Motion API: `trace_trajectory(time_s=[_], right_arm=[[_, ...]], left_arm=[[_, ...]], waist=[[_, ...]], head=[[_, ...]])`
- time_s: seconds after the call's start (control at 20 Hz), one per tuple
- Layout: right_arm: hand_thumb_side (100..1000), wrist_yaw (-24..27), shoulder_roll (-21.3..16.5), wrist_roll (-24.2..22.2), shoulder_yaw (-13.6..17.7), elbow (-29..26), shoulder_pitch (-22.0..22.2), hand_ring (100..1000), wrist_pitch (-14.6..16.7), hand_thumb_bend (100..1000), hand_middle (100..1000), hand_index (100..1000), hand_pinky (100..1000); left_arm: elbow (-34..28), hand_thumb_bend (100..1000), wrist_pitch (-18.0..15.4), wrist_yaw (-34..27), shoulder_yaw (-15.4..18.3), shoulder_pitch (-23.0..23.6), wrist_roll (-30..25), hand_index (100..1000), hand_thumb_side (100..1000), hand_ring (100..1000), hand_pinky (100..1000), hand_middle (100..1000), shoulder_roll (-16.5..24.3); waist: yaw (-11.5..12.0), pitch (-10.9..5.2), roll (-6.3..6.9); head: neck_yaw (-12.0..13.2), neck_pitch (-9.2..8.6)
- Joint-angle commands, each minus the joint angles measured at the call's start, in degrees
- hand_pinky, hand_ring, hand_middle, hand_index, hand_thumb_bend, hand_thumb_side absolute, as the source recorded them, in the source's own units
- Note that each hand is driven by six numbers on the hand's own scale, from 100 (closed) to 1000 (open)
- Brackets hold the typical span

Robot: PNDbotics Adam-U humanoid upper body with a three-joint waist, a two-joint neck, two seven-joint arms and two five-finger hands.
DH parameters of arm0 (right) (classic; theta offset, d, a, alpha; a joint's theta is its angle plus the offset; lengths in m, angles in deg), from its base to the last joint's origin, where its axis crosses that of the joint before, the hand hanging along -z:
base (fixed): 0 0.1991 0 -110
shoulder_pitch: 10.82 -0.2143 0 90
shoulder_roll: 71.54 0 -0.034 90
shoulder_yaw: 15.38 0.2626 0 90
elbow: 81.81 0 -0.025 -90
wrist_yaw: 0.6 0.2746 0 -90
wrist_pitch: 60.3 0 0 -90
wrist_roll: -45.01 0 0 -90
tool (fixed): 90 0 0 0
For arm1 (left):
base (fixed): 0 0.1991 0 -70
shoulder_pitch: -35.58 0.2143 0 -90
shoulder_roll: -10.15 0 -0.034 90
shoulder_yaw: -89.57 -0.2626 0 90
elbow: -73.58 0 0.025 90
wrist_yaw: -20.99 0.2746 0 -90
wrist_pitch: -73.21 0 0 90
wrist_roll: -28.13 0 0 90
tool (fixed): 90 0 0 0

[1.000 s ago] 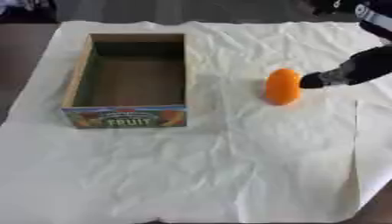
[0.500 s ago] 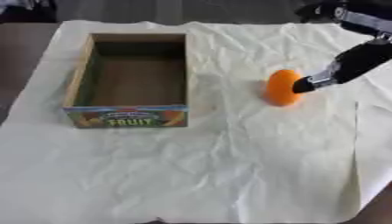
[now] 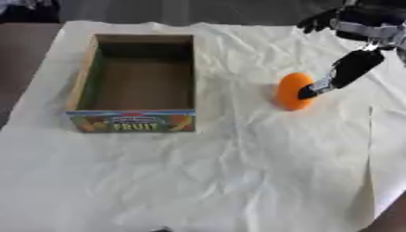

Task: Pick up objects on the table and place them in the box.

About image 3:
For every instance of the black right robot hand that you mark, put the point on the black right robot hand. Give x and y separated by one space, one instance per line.
355 65

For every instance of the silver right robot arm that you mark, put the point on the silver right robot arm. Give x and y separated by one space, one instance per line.
395 24

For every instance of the open cardboard box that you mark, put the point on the open cardboard box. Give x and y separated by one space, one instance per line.
138 90

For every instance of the orange toy fruit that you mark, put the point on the orange toy fruit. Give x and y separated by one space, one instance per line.
292 90

